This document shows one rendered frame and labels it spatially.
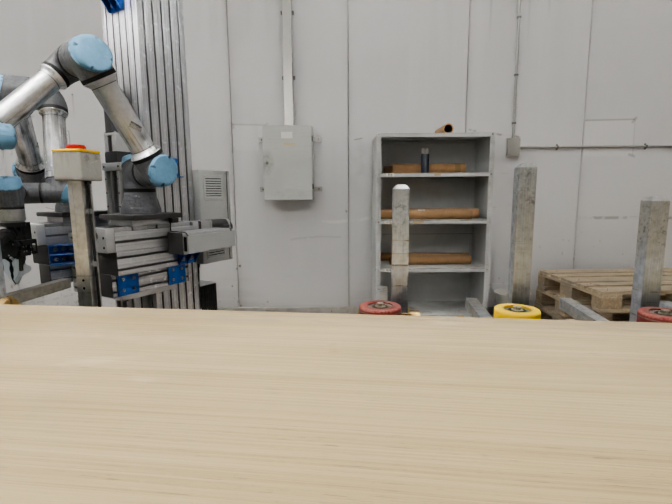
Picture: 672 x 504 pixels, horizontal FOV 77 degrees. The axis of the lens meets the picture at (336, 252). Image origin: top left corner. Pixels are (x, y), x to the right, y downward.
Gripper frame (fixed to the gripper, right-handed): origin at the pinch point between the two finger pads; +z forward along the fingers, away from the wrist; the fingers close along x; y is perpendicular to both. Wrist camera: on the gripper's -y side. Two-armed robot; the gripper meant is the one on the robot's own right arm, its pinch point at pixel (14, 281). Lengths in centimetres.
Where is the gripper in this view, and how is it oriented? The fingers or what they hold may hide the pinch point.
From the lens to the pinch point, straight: 181.1
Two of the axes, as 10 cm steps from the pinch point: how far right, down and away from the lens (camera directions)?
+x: -9.9, -0.1, 1.2
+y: 1.2, -1.4, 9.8
